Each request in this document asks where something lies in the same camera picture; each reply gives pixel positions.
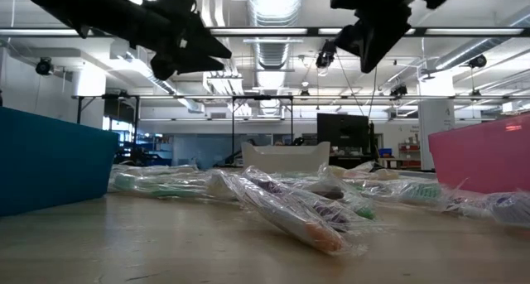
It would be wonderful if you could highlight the red parts shelf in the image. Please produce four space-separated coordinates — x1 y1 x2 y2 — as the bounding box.
397 142 422 169

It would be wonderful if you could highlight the silver ceiling air duct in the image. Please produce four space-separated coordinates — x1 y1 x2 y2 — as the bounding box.
247 0 304 116

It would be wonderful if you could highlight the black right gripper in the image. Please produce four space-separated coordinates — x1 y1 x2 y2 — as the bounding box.
330 0 427 74

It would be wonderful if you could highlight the teal plastic bin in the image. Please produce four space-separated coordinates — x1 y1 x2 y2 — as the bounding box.
0 106 120 218

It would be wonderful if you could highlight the large black display screen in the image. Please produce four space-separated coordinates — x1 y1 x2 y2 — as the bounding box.
316 113 371 156

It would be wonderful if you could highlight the white square pillar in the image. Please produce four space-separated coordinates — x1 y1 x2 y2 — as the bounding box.
72 68 107 130
417 75 456 171

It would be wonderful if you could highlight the pink plastic bin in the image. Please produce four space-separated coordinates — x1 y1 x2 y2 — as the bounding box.
428 113 530 196

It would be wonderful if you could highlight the purple white toothbrush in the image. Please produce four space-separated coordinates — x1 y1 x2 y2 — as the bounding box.
441 187 530 229
289 174 357 202
243 166 376 235

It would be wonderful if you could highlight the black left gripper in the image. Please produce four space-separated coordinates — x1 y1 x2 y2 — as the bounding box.
128 0 232 81

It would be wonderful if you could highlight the black background rig frame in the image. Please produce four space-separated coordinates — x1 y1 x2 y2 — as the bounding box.
75 94 296 155

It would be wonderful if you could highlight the white plastic bin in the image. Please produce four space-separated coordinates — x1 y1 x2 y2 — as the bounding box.
241 141 331 174

